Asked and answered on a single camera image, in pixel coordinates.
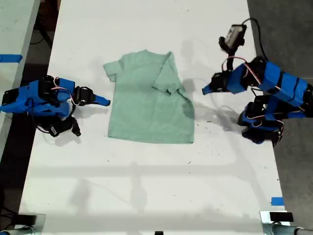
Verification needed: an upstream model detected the pale green T-shirt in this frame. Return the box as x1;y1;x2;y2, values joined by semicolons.
102;49;196;145

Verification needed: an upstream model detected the long blue tape strip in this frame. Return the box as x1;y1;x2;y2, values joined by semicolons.
0;54;23;64

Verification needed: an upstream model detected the white side table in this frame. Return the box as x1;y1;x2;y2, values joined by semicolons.
0;0;41;157

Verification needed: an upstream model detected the short blue tape strip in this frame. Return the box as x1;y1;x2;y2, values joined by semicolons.
270;196;285;207

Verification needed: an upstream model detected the metal clamp plate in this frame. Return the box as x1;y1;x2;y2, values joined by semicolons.
14;213;47;235
259;210;292;235

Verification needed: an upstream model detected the small black box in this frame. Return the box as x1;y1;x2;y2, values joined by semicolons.
17;213;38;226
269;211;294;223

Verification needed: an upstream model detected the grey metal pipe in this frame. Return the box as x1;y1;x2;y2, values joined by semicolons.
270;224;313;235
0;226;35;235

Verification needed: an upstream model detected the black camera stalk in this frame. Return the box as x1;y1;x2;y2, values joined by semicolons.
225;45;241;72

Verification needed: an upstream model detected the black camera box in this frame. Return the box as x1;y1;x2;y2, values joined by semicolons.
48;116;82;138
218;23;248;52

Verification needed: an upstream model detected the black camera cable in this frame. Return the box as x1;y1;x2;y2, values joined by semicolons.
30;97;53;135
241;17;268;61

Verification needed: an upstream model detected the thin black floor cable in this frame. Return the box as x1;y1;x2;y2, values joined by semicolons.
28;23;54;46

